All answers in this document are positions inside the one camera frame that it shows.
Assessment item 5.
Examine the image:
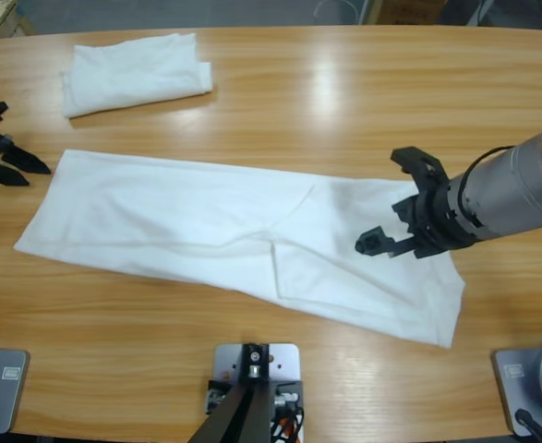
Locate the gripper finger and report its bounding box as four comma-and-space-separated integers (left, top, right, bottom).
388, 235, 419, 259
3, 140, 53, 175
354, 225, 397, 256
0, 162, 30, 188

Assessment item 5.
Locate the white t-shirt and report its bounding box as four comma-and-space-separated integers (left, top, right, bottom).
12, 148, 466, 350

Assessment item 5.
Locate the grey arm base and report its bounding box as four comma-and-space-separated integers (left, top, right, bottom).
490, 341, 542, 438
0, 348, 30, 435

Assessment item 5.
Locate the folded white cloth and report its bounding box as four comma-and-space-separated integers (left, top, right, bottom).
60, 31, 214, 119

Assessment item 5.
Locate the orange clamp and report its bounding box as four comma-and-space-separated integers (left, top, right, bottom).
272, 408, 305, 443

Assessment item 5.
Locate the cardboard box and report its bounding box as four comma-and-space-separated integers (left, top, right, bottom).
380, 0, 442, 25

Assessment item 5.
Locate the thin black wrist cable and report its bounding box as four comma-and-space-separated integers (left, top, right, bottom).
459, 145, 516, 218

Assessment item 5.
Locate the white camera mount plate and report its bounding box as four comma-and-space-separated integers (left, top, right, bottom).
212, 343, 305, 443

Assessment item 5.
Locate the black base cable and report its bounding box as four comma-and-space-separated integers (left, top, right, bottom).
514, 408, 542, 443

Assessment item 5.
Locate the dark camera post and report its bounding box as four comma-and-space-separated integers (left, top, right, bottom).
189, 341, 276, 443

